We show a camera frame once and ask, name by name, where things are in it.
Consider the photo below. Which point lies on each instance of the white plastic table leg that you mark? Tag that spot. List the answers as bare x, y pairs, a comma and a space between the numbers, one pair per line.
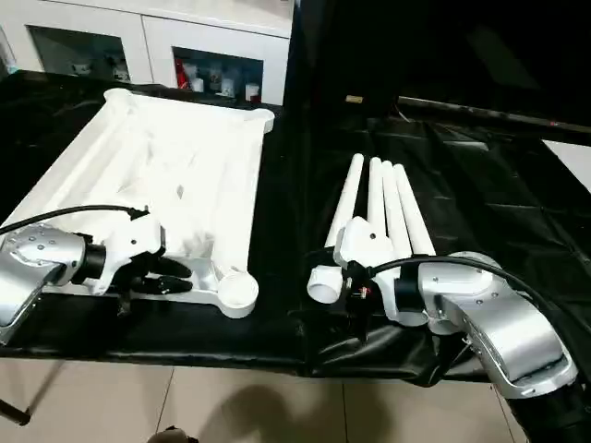
376, 194
344, 203
415, 217
397, 212

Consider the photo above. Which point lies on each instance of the white plastic table top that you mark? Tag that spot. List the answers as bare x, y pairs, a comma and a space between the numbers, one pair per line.
175, 157

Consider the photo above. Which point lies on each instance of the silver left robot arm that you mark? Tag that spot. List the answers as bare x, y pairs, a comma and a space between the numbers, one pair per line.
32, 263

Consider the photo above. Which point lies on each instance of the grey robot torso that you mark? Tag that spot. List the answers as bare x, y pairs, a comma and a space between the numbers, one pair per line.
175, 436

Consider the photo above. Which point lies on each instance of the black mat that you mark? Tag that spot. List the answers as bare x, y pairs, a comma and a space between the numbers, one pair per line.
485, 207

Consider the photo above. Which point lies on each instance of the white cabinet with glass doors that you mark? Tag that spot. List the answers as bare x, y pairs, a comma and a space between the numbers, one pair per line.
138, 41

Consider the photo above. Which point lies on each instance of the black backdrop cloth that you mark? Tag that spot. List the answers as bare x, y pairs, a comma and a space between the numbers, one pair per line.
438, 46

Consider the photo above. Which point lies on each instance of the white paper sheet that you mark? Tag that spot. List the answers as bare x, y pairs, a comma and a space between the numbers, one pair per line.
570, 161

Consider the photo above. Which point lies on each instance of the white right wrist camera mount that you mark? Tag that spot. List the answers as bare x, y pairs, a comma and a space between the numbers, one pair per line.
362, 244

